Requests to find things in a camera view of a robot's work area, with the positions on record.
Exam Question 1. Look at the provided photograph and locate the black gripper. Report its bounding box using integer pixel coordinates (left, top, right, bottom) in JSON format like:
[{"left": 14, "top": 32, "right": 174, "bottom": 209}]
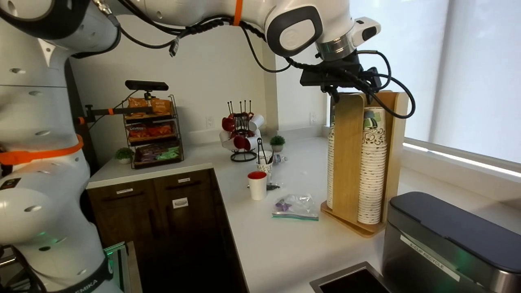
[{"left": 299, "top": 56, "right": 381, "bottom": 93}]

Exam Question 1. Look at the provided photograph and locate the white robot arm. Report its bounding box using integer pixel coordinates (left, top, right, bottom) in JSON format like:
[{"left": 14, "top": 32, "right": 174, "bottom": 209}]
[{"left": 0, "top": 0, "right": 381, "bottom": 293}]

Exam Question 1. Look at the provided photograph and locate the clear zip bag green seal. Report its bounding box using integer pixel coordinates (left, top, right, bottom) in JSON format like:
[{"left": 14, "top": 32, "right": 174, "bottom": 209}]
[{"left": 271, "top": 194, "right": 319, "bottom": 222}]

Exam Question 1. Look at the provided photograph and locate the black mug tree stand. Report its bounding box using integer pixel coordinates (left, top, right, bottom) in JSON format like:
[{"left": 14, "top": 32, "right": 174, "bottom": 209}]
[{"left": 219, "top": 100, "right": 265, "bottom": 163}]

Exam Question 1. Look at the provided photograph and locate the white mug red inside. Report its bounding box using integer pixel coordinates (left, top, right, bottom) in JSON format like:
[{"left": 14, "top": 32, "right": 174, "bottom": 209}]
[{"left": 247, "top": 172, "right": 267, "bottom": 201}]

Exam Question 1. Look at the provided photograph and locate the small green plant left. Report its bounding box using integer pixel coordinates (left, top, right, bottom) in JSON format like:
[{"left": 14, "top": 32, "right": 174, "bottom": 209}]
[{"left": 115, "top": 149, "right": 133, "bottom": 163}]

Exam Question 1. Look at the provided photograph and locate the stainless steel trash bin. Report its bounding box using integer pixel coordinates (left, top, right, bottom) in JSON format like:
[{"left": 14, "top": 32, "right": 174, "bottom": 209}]
[{"left": 382, "top": 193, "right": 521, "bottom": 293}]

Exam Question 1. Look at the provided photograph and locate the black wire snack rack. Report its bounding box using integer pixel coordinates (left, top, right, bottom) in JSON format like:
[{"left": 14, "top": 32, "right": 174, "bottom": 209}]
[{"left": 123, "top": 98, "right": 184, "bottom": 170}]

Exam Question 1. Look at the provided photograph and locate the dark wooden cabinet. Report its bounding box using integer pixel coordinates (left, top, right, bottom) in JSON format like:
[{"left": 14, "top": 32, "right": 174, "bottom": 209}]
[{"left": 88, "top": 170, "right": 249, "bottom": 293}]

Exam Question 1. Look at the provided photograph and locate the stack of patterned paper cups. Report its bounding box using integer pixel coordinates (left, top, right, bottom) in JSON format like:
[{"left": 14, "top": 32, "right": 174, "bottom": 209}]
[{"left": 358, "top": 106, "right": 387, "bottom": 225}]

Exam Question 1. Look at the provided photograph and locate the wooden coffee cup holder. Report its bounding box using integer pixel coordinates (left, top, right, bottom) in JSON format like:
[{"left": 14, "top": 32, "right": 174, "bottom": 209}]
[{"left": 322, "top": 92, "right": 407, "bottom": 235}]

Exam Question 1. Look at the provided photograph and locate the small green potted plant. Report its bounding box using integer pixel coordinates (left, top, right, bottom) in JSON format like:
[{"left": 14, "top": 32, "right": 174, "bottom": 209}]
[{"left": 270, "top": 136, "right": 285, "bottom": 152}]

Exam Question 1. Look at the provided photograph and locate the black camera on stand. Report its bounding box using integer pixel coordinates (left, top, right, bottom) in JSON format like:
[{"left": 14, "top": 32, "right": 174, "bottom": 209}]
[{"left": 76, "top": 80, "right": 171, "bottom": 126}]

